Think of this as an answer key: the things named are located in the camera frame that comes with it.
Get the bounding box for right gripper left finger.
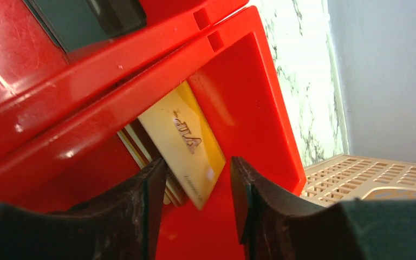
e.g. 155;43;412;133
0;158;168;259

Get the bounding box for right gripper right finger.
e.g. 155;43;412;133
230;157;416;259

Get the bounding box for black card in bin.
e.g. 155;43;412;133
24;0;147;53

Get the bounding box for peach desk organizer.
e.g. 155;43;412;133
301;154;416;207

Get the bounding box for right red plastic bin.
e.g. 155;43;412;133
0;2;304;259

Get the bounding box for red plastic bin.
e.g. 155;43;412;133
0;0;250;173
0;2;304;259

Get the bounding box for middle red plastic bin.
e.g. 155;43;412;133
0;0;250;173

